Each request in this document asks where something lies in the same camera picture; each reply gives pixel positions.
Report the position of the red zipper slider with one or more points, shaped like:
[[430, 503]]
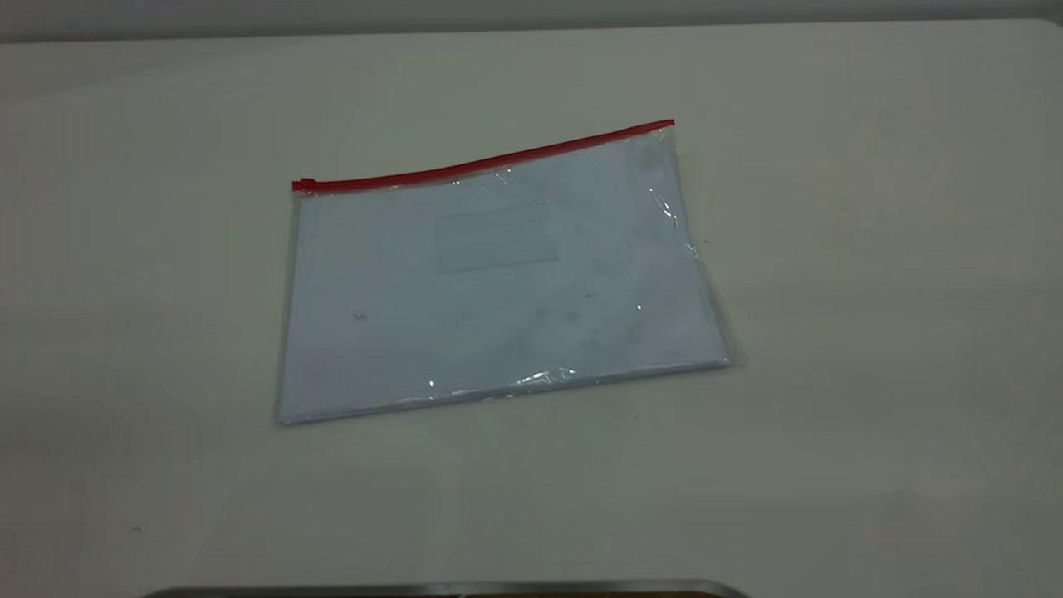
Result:
[[304, 184]]

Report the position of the silver metal bar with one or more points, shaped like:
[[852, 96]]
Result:
[[332, 591]]

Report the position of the transparent bag with red zipper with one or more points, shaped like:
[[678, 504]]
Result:
[[498, 291]]

